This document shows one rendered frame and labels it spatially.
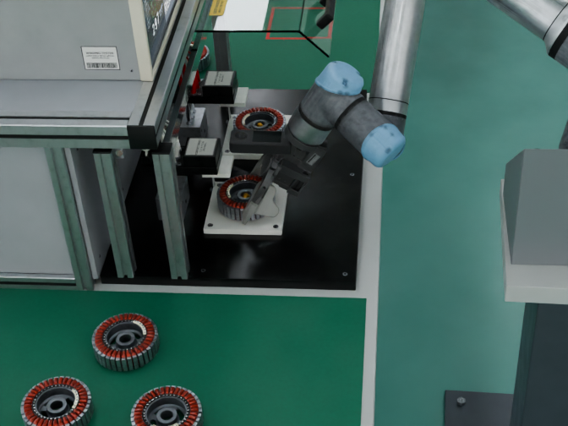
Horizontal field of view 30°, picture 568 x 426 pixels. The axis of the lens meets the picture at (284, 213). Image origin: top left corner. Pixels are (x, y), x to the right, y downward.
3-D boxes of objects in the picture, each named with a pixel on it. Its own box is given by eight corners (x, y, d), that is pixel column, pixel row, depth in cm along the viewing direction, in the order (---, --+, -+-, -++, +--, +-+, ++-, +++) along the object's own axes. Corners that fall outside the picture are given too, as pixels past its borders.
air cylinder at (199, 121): (208, 128, 230) (205, 106, 227) (203, 148, 225) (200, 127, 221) (185, 128, 231) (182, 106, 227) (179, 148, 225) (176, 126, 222)
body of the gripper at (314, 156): (294, 200, 200) (326, 157, 193) (254, 181, 198) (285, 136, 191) (297, 176, 206) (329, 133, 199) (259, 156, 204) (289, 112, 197)
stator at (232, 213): (278, 188, 211) (276, 172, 208) (272, 223, 202) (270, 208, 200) (222, 187, 212) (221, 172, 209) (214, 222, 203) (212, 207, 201)
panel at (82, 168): (163, 85, 245) (146, -35, 226) (99, 279, 194) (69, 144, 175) (159, 85, 245) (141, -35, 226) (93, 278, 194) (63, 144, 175)
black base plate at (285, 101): (367, 97, 241) (367, 89, 239) (356, 291, 191) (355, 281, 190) (163, 95, 246) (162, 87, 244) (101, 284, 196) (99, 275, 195)
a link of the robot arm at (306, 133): (296, 118, 188) (299, 94, 195) (283, 136, 191) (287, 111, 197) (332, 137, 190) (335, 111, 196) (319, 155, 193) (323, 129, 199)
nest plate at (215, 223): (288, 187, 213) (288, 182, 212) (281, 235, 201) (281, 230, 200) (215, 186, 214) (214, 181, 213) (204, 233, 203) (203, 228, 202)
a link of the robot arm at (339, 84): (354, 94, 182) (319, 61, 183) (322, 139, 188) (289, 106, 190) (376, 84, 188) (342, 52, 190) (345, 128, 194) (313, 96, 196)
